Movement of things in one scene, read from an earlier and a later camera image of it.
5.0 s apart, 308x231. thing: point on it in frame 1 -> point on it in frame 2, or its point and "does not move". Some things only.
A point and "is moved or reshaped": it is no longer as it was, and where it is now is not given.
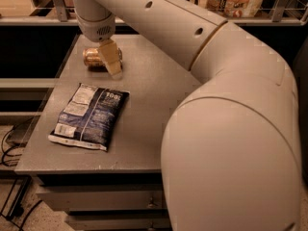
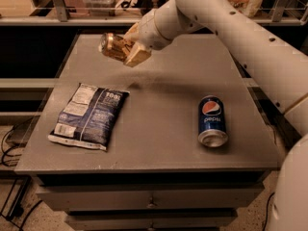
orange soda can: x=92 y=56 is moved or reshaped
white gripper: x=97 y=30 -> x=147 y=34
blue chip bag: x=89 y=117 does not move
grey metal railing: x=59 y=13 does not move
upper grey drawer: x=90 y=197 does not move
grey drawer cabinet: x=120 y=189 does not move
